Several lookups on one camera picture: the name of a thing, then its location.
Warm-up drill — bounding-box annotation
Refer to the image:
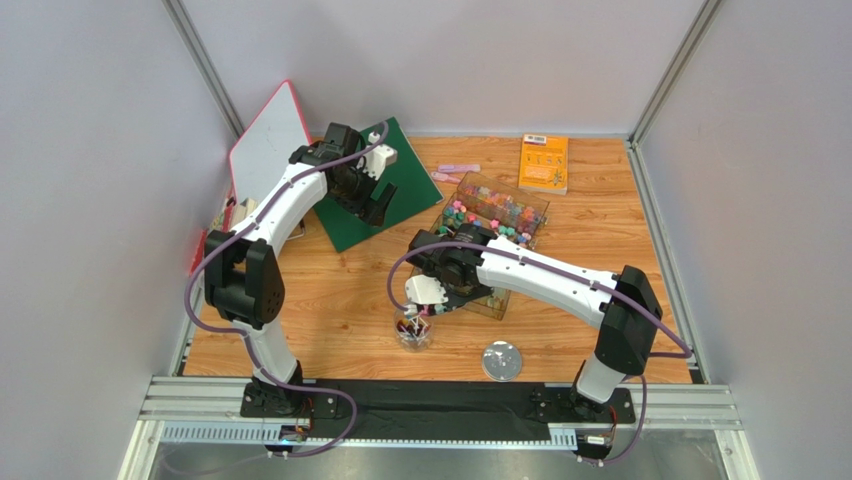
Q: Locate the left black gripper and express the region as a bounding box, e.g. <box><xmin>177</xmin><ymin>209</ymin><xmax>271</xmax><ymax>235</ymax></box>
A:
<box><xmin>331</xmin><ymin>159</ymin><xmax>398</xmax><ymax>227</ymax></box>

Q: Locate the clear plastic jar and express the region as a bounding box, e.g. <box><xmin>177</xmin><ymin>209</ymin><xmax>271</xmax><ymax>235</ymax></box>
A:
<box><xmin>393</xmin><ymin>304</ymin><xmax>432</xmax><ymax>352</ymax></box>

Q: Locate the clear compartment candy box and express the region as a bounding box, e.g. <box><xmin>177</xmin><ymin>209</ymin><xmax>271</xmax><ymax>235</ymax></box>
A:
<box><xmin>415</xmin><ymin>171</ymin><xmax>551</xmax><ymax>321</ymax></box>

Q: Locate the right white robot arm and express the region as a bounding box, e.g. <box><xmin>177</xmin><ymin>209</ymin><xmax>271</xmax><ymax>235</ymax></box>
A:
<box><xmin>402</xmin><ymin>223</ymin><xmax>662</xmax><ymax>405</ymax></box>

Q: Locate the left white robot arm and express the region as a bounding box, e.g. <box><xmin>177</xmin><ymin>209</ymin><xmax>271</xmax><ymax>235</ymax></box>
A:
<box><xmin>190</xmin><ymin>122</ymin><xmax>397</xmax><ymax>391</ymax></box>

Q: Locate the green cutting mat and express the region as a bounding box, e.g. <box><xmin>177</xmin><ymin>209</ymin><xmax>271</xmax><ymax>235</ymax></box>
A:
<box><xmin>314</xmin><ymin>117</ymin><xmax>444</xmax><ymax>253</ymax></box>

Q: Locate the silver round jar lid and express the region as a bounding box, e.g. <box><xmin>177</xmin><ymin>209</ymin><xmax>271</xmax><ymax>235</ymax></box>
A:
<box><xmin>481</xmin><ymin>341</ymin><xmax>523</xmax><ymax>382</ymax></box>

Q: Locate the pink highlighter pen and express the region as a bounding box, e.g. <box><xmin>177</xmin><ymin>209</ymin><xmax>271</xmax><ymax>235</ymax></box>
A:
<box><xmin>437</xmin><ymin>164</ymin><xmax>481</xmax><ymax>174</ymax></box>

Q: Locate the stack of books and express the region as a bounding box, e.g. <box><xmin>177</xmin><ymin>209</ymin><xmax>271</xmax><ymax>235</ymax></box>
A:
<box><xmin>189</xmin><ymin>195</ymin><xmax>259</xmax><ymax>274</ymax></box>

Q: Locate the orange yellow book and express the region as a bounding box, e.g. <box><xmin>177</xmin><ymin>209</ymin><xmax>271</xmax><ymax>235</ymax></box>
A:
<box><xmin>518</xmin><ymin>133</ymin><xmax>570</xmax><ymax>195</ymax></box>

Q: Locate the black base mat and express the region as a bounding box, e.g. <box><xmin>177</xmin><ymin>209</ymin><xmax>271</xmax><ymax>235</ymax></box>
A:
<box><xmin>240</xmin><ymin>379</ymin><xmax>638</xmax><ymax>441</ymax></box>

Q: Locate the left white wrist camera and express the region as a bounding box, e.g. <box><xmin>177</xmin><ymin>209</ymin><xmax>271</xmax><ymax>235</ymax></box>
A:
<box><xmin>364</xmin><ymin>132</ymin><xmax>398</xmax><ymax>180</ymax></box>

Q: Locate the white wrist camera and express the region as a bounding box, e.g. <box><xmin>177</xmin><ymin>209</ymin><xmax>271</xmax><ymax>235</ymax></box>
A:
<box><xmin>404</xmin><ymin>275</ymin><xmax>449</xmax><ymax>316</ymax></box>
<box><xmin>364</xmin><ymin>132</ymin><xmax>398</xmax><ymax>180</ymax></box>

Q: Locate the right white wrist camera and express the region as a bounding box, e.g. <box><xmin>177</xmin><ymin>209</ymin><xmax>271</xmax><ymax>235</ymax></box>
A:
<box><xmin>404</xmin><ymin>275</ymin><xmax>449</xmax><ymax>316</ymax></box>

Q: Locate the white board pink frame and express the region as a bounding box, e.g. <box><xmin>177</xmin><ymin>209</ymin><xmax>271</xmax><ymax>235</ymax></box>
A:
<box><xmin>229</xmin><ymin>79</ymin><xmax>311</xmax><ymax>204</ymax></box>

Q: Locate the aluminium front rail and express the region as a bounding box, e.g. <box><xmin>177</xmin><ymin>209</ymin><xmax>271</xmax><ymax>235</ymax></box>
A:
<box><xmin>119</xmin><ymin>377</ymin><xmax>758</xmax><ymax>479</ymax></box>

